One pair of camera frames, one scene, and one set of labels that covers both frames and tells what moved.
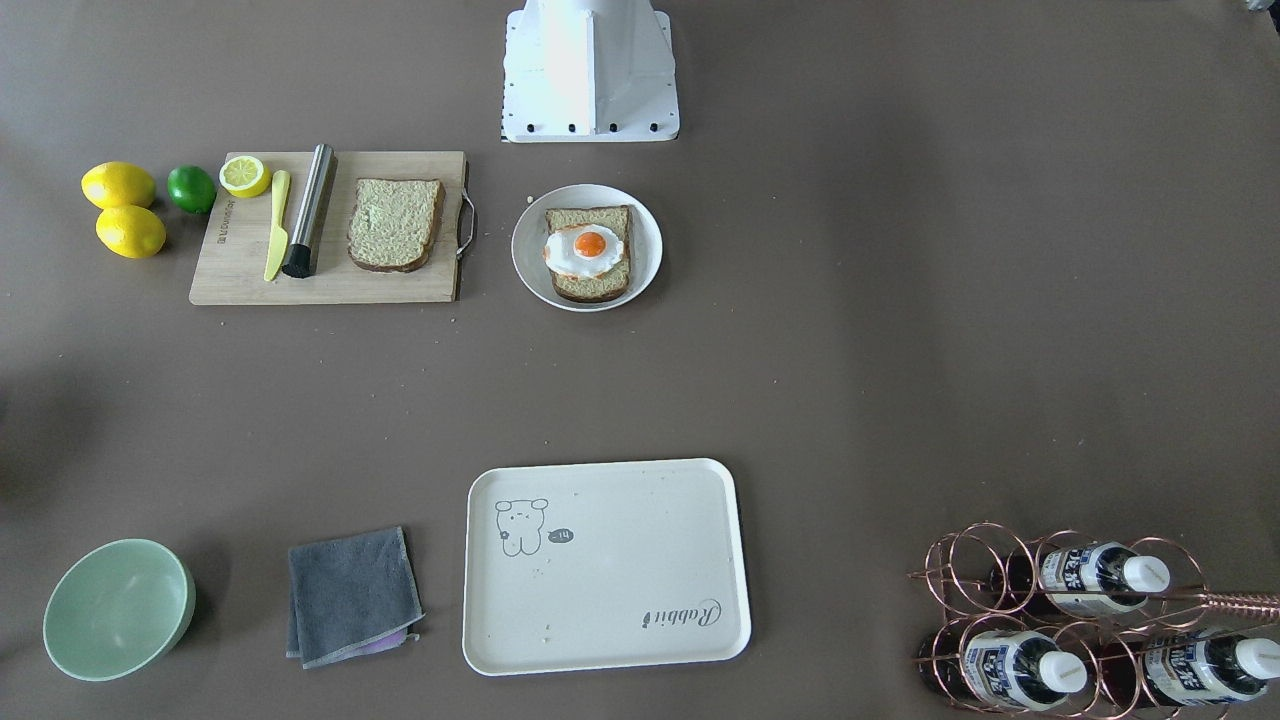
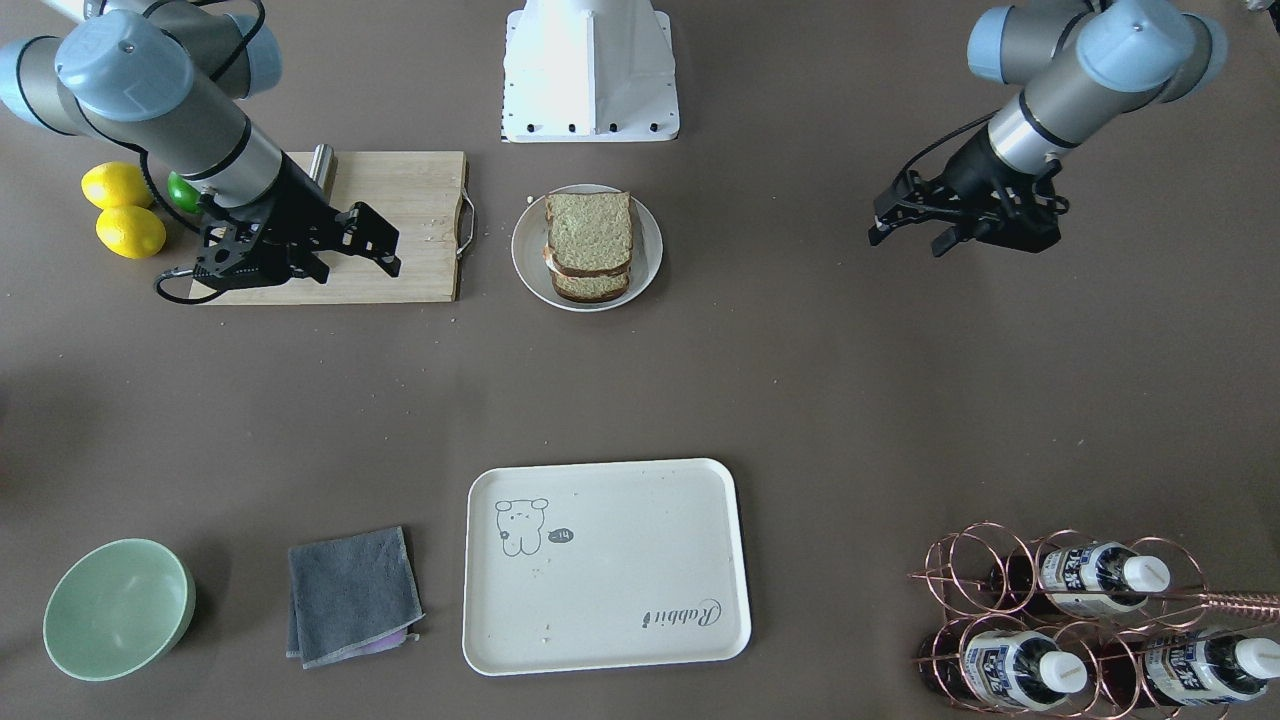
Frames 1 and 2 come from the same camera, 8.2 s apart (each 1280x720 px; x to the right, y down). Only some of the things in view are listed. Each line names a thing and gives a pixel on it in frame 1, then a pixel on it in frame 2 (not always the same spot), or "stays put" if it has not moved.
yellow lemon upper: (111, 184) stays put
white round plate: (531, 232) stays put
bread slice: (393, 223) to (589, 232)
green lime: (191, 188) stays put
